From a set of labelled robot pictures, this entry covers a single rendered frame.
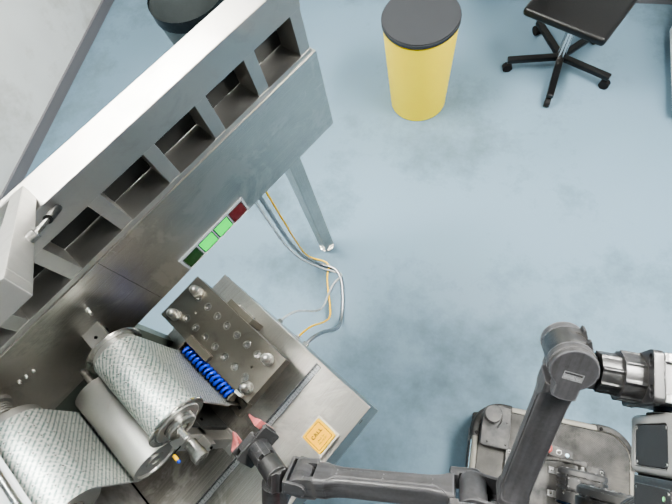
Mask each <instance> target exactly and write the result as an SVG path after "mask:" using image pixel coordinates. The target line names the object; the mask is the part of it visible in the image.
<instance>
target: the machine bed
mask: <svg viewBox="0 0 672 504"><path fill-rule="evenodd" d="M212 289H213V290H214V291H215V292H217V293H218V294H219V295H220V296H221V297H222V298H223V299H224V300H225V301H226V302H228V301H229V300H230V299H232V300H234V301H235V302H236V303H238V304H239V303H240V304H241V305H242V307H243V308H244V309H245V310H246V311H247V312H248V313H250V314H251V315H252V316H254V317H255V319H256V320H257V321H258V322H259V323H260V324H261V325H262V326H263V327H262V328H261V330H260V331H258V330H257V329H256V330H257V331H258V332H259V333H260V334H261V335H262V336H263V337H264V338H265V339H266V340H268V341H269V342H270V343H271V344H272V345H273V346H274V347H275V348H276V349H277V350H278V351H279V352H280V353H281V354H282V355H283V356H285V357H286V358H287V359H288V360H289V361H290V362H291V363H290V364H289V365H288V366H287V367H286V368H285V370H284V371H283V372H282V373H281V374H280V375H279V376H278V378H277V379H276V380H275V382H274V383H272V384H271V386H270V387H269V388H268V389H267V390H266V391H265V392H264V394H263V395H262V396H261V397H260V398H259V399H258V400H257V402H256V403H255V404H254V405H253V404H251V405H252V407H251V408H250V409H249V410H248V411H247V413H246V414H245V415H244V416H243V417H238V416H237V415H236V414H235V413H234V412H233V411H232V410H231V409H230V408H229V407H228V406H224V405H216V404H209V403H207V404H208V405H209V407H210V408H211V409H212V410H213V411H214V412H215V413H216V414H217V415H218V416H219V417H220V418H221V420H222V421H223V422H224V423H225V424H226V425H227V426H228V427H227V428H230V429H231V430H232V431H234V432H235V433H237V435H238V436H239V437H240V438H241V440H242V441H243V440H244V439H245V438H246V437H247V435H248V434H249V433H250V432H252V431H253V432H255V433H257V431H258V430H259V429H258V428H257V427H255V426H254V424H253V422H252V421H251V419H250V417H249V414H251V415H252V416H253V417H255V418H257V419H260V420H262V421H263V422H266V421H267V420H268V419H269V418H270V416H271V415H272V414H273V413H274V412H275V411H276V409H277V408H278V407H279V406H280V405H281V404H282V402H283V401H284V400H285V399H286V398H287V397H288V395H289V394H290V393H291V392H292V391H293V390H294V388H295V387H296V386H297V385H298V384H299V383H300V381H301V380H302V379H303V378H304V377H305V376H306V375H307V373H308V372H309V371H310V370H311V369H312V368H313V366H314V365H315V364H316V363H317V364H318V365H319V366H320V367H321V369H320V370H319V371H318V372H317V374H316V375H315V376H314V377H313V378H312V379H311V381H310V382H309V383H308V384H307V385H306V386H305V388H304V389H303V390H302V391H301V392H300V394H299V395H298V396H297V397H296V398H295V399H294V401H293V402H292V403H291V404H290V405H289V406H288V408H287V409H286V410H285V411H284V412H283V413H282V415H281V416H280V417H279V418H278V419H277V420H276V422H275V423H274V424H273V425H272V426H271V427H272V428H273V429H274V430H275V431H276V433H277V434H278V436H279V438H278V440H277V441H276V442H275V443H274V444H273V445H272V447H273V448H274V450H275V451H276V453H277V454H278V455H279V457H280V458H281V460H282V461H283V462H284V464H285V465H286V467H287V468H288V467H289V465H290V462H291V460H292V458H293V456H298V457H301V456H304V457H308V458H317V459H320V462H328V461H329V459H330V458H331V457H332V456H333V455H334V453H335V452H336V451H337V450H338V448H339V447H340V446H341V445H342V443H343V442H344V441H345V440H346V439H347V437H348V436H349V435H350V434H351V432H352V431H353V430H354V429H355V427H356V426H357V425H358V424H359V423H360V421H361V420H362V419H363V418H364V416H365V415H366V414H367V413H368V411H369V410H370V409H371V407H370V406H369V405H368V404H367V403H366V402H365V401H364V400H363V399H362V398H360V397H359V396H358V395H357V394H356V393H355V392H354V391H353V390H352V389H351V388H349V387H348V386H347V385H346V384H345V383H344V382H343V381H342V380H341V379H340V378H338V377H337V376H336V375H335V374H334V373H333V372H332V371H331V370H330V369H329V368H328V367H326V366H325V365H324V364H323V363H322V362H321V361H320V360H319V359H318V358H317V357H315V356H314V355H313V354H312V353H311V352H310V351H309V350H308V349H307V348H306V347H304V346H303V345H302V344H301V343H300V342H299V341H298V340H297V339H296V338H295V337H293V336H292V335H291V334H290V333H289V332H288V331H287V330H286V329H285V328H284V327H283V326H281V325H280V324H279V323H278V322H277V321H276V320H275V319H274V318H273V317H272V316H270V315H269V314H268V313H267V312H266V311H265V310H264V309H263V308H262V307H261V306H259V305H258V304H257V303H256V302H255V301H254V300H253V299H252V298H251V297H250V296H249V295H247V294H246V293H245V292H244V291H243V290H242V289H241V288H240V287H239V286H238V285H236V284H235V283H234V282H233V281H232V280H231V279H230V278H229V277H228V276H226V275H224V276H223V277H222V278H221V279H220V280H219V281H218V282H217V283H216V284H215V286H214V287H213V288H212ZM168 336H169V337H170V338H171V340H172V341H173V343H172V344H171V345H170V346H169V347H170V348H173V349H176V350H177V349H178V347H179V346H180V345H181V343H182V342H183V341H184V342H186V341H185V339H184V338H183V337H182V336H181V335H180V334H179V333H178V331H177V330H176V329H175V328H174V329H173V330H172V331H171V332H170V333H169V334H168ZM319 415H320V416H321V417H322V418H323V419H324V420H325V421H326V422H327V423H328V424H329V425H330V426H331V427H332V428H333V429H334V430H335V431H336V432H337V433H338V434H339V436H338V437H337V438H336V440H335V441H334V442H333V443H332V445H331V446H330V447H329V448H328V449H327V451H326V452H325V453H324V454H323V456H322V457H320V456H319V455H318V454H317V453H316V452H315V451H314V450H313V449H312V448H311V447H310V446H309V445H308V444H307V443H306V442H305V441H304V440H303V439H302V438H301V436H302V435H303V434H304V432H305V431H306V430H307V429H308V428H309V426H310V425H311V424H312V423H313V422H314V421H315V419H316V418H317V417H318V416H319ZM227 428H226V429H227ZM226 429H225V430H226ZM175 454H176V455H177V457H178V458H179V459H180V460H181V462H180V463H179V464H178V463H177V462H176V461H175V460H174V459H173V457H172V456H173V455H174V453H173V454H172V456H171V457H170V458H169V459H168V460H167V461H166V462H165V463H164V464H163V465H162V466H161V467H160V468H159V469H158V470H157V471H156V472H154V473H153V474H151V475H150V476H148V477H147V478H145V479H143V480H141V481H139V482H134V483H131V484H132V485H133V487H134V488H135V489H136V490H137V492H138V493H139V494H140V496H141V497H142V498H143V500H144V501H145V502H146V503H147V504H195V503H196V502H197V501H198V500H199V499H200V498H201V497H202V495H203V494H204V493H205V492H206V491H207V490H208V488H209V487H210V486H211V485H212V484H213V483H214V481H215V480H216V479H217V478H218V477H219V476H220V474H221V473H222V472H223V471H224V470H225V469H226V467H227V466H228V465H229V464H230V463H231V462H232V460H233V459H234V458H235V456H234V455H233V454H231V455H228V453H227V452H226V451H225V450H224V449H223V448H218V449H211V450H210V451H209V454H208V456H207V457H206V459H205V460H204V461H203V462H201V463H200V464H199V465H195V464H194V463H193V462H192V461H191V459H190V458H191V456H190V455H189V454H188V453H187V451H177V452H176V453H175ZM262 480H263V477H262V476H261V474H260V472H259V471H258V469H257V468H256V466H255V465H254V467H252V468H250V467H248V466H246V465H244V464H242V463H241V462H240V464H239V465H238V466H237V467H236V468H235V469H234V471H233V472H232V473H231V474H230V475H229V476H228V478H227V479H226V480H225V481H224V482H223V483H222V485H221V486H220V487H219V488H218V489H217V490H216V492H215V493H214V494H213V495H212V496H211V497H210V499H209V500H208V501H207V502H206V503H205V504H262Z"/></svg>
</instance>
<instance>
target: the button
mask: <svg viewBox="0 0 672 504"><path fill-rule="evenodd" d="M335 436H336V434H335V433H334V432H333V431H332V430H331V429H330V428H329V427H328V426H327V425H326V424H325V423H324V422H323V421H322V420H321V419H319V418H318V419H317V420H316V421H315V422H314V423H313V425H312V426H311V427H310V428H309V429H308V431H307V432H306V433H305V434H304V435H303V438H304V439H305V440H306V441H307V442H308V443H309V444H310V445H311V447H312V448H313V449H314V450H315V451H316V452H317V453H318V454H321V453H322V452H323V451H324V450H325V448H326V447H327V446H328V445H329V444H330V442H331V441H332V440H333V439H334V437H335Z"/></svg>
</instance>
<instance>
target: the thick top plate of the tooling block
mask: <svg viewBox="0 0 672 504"><path fill-rule="evenodd" d="M191 285H197V286H200V287H202V289H203V294H202V295H201V296H200V297H198V298H195V297H193V295H192V294H191V293H190V291H189V287H190V286H191ZM170 308H175V309H178V310H180V311H181V317H180V318H179V319H178V320H176V321H173V320H171V319H170V318H169V317H168V316H167V314H166V311H167V310H168V309H170ZM161 315H162V316H163V317H164V318H165V319H166V320H167V321H168V322H169V323H170V324H171V325H172V326H173V327H174V328H175V329H176V330H177V331H178V333H179V334H180V335H181V336H182V337H183V338H184V339H185V340H186V339H187V338H188V337H189V336H190V335H192V336H194V337H195V338H196V339H197V340H198V341H199V342H200V343H201V344H202V345H203V346H204V347H205V348H206V349H207V350H208V351H209V353H210V354H211V355H212V356H213V357H212V358H211V360H210V361H209V362H208V364H209V365H210V366H211V367H212V368H213V369H214V370H215V371H216V372H217V373H218V374H219V375H220V376H221V377H222V378H223V379H224V380H225V381H226V382H227V383H228V384H229V385H230V386H231V387H232V388H233V389H234V390H236V389H239V385H240V384H241V383H242V382H246V381H250V382H251V383H252V384H253V386H254V389H253V391H252V393H251V394H248V395H245V394H244V396H243V397H242V399H243V400H244V401H245V402H246V403H247V404H253V405H254V404H255V403H256V402H257V400H258V399H259V398H260V397H261V396H262V395H263V394H264V392H265V391H266V390H267V389H268V388H269V387H270V386H271V384H272V383H273V382H274V381H275V380H276V379H277V378H278V376H279V375H280V374H281V373H282V372H283V371H284V370H285V368H286V367H287V366H288V365H289V364H290V363H291V362H290V361H289V360H288V359H287V358H286V357H285V356H283V355H282V354H281V353H280V352H279V351H278V350H277V349H276V348H275V347H274V346H273V345H272V344H271V343H270V342H269V341H268V340H266V339H265V338H264V337H263V336H262V335H261V334H260V333H259V332H258V331H257V330H256V329H255V328H254V327H252V326H251V325H249V324H248V323H247V322H246V321H245V320H244V319H243V318H242V317H241V316H240V315H239V314H237V313H236V312H235V311H234V310H233V309H232V308H231V307H230V306H229V305H228V304H227V302H226V301H225V300H224V299H223V298H222V297H221V296H220V295H219V294H218V293H217V292H215V291H214V290H213V289H212V288H211V287H210V286H209V285H208V284H207V283H206V282H205V281H203V280H202V279H201V278H199V277H198V276H197V277H196V278H195V279H194V280H193V281H192V282H191V284H190V285H189V286H188V287H187V288H186V289H185V290H184V291H183V292H182V293H181V294H180V295H179V296H178V297H177V298H176V299H175V300H174V301H173V302H172V303H171V304H170V305H169V306H168V307H167V308H166V309H165V310H164V311H163V312H162V314H161ZM265 353H270V354H272V355H273V357H274V362H273V364H272V365H270V366H265V365H263V363H262V362H261V360H260V357H261V355H262V354H265ZM239 390H240V389H239Z"/></svg>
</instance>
